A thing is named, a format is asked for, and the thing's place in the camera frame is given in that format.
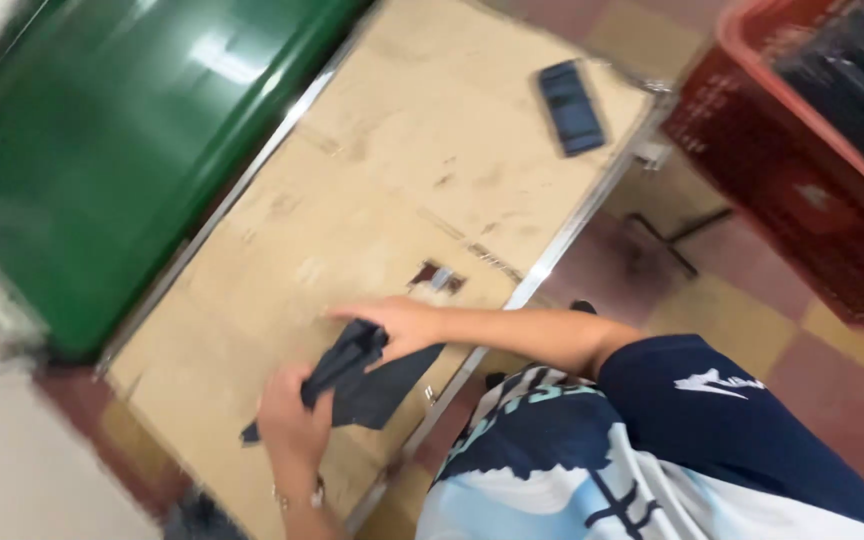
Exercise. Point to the person's left hand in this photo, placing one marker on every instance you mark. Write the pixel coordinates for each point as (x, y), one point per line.
(293, 427)

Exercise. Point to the person's right hand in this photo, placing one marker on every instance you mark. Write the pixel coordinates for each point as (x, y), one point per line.
(409, 322)

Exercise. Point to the person's right fingers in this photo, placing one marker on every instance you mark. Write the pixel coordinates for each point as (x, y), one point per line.
(357, 310)

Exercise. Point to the person's left fingers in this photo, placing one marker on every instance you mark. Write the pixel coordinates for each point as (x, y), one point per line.
(289, 382)

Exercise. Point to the dark navy cloth piece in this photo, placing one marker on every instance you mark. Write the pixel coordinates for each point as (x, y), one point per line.
(372, 390)

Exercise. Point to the cardboard-covered metal-edged table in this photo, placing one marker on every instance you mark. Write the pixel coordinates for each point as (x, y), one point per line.
(402, 187)

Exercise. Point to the black shoe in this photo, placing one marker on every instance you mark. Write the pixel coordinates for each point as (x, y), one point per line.
(583, 306)

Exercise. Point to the dark smartphone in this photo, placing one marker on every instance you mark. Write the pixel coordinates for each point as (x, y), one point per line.
(571, 109)

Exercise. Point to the large green panel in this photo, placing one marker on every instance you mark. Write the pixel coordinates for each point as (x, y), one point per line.
(102, 142)

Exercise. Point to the black metal floor stand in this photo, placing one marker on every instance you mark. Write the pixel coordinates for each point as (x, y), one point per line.
(672, 238)

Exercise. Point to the navy and white patterned shirt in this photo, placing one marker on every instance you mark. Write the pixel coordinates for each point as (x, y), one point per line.
(672, 465)

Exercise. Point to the red plastic crate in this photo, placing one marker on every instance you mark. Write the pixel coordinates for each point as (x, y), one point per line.
(784, 187)

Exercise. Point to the heap of dark garments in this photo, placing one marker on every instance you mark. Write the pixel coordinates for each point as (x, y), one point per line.
(852, 75)

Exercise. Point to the small metal bracket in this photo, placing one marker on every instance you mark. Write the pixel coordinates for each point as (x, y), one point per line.
(441, 279)

